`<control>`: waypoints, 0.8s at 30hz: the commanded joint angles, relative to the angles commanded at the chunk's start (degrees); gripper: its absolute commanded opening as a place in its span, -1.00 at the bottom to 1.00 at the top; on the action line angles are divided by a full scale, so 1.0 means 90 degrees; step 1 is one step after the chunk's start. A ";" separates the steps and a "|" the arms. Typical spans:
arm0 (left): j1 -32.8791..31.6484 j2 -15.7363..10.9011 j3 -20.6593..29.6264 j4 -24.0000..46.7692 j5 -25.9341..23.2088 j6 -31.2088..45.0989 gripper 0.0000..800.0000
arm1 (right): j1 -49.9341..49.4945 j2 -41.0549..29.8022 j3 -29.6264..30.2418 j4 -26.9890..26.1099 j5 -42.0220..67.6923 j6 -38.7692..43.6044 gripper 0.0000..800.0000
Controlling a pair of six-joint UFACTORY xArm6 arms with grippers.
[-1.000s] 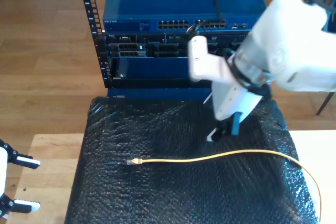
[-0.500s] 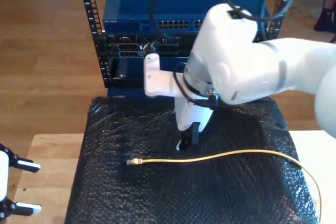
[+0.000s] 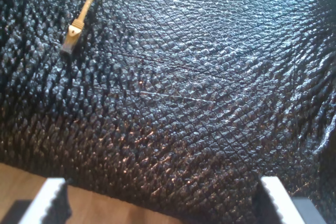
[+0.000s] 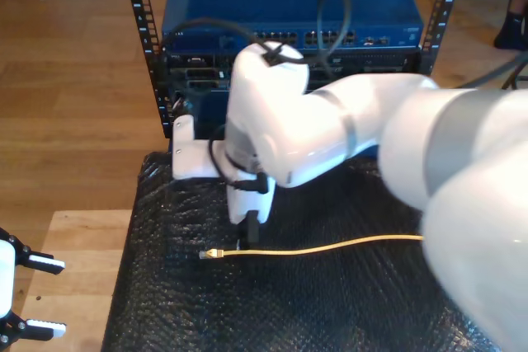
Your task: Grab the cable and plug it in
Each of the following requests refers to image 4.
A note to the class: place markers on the black bubble wrap mat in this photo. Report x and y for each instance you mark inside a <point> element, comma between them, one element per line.
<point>206,306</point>

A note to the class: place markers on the black rack server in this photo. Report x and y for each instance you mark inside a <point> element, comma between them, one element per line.
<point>371,63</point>

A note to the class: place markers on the person's leg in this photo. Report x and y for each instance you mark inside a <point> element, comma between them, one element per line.
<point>511,34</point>

